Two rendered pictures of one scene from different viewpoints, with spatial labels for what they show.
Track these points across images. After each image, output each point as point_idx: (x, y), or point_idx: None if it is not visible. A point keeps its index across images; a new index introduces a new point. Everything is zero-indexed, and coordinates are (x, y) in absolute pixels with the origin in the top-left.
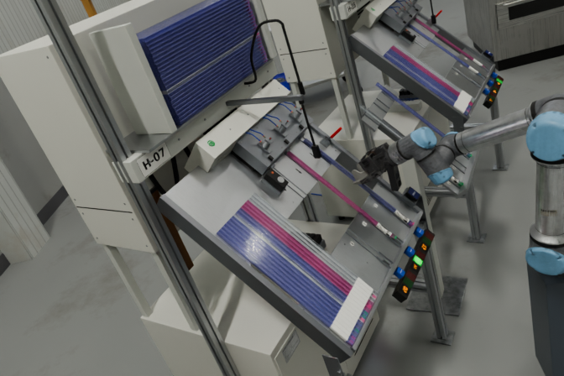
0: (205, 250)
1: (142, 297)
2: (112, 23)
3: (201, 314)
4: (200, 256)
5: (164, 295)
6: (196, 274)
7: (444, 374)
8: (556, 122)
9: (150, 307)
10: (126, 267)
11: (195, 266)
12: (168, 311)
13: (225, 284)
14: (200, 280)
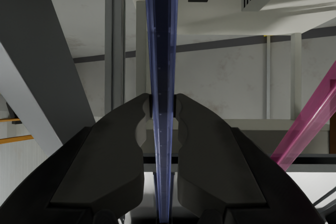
0: (206, 33)
1: (296, 53)
2: None
3: None
4: (215, 33)
5: (272, 34)
6: (246, 28)
7: None
8: None
9: (286, 35)
10: (295, 88)
11: (231, 32)
12: (300, 27)
13: (273, 9)
14: (257, 24)
